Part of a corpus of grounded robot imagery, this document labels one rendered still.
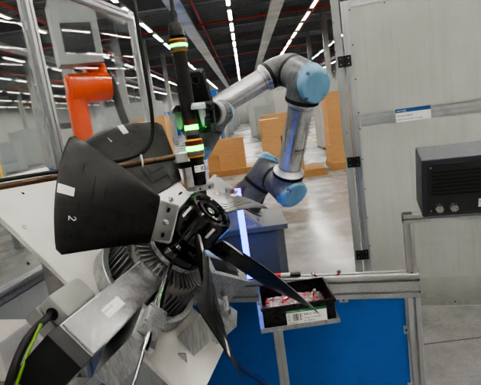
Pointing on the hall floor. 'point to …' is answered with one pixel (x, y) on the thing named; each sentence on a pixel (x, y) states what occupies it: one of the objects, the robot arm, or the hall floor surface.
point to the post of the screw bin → (281, 357)
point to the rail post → (416, 341)
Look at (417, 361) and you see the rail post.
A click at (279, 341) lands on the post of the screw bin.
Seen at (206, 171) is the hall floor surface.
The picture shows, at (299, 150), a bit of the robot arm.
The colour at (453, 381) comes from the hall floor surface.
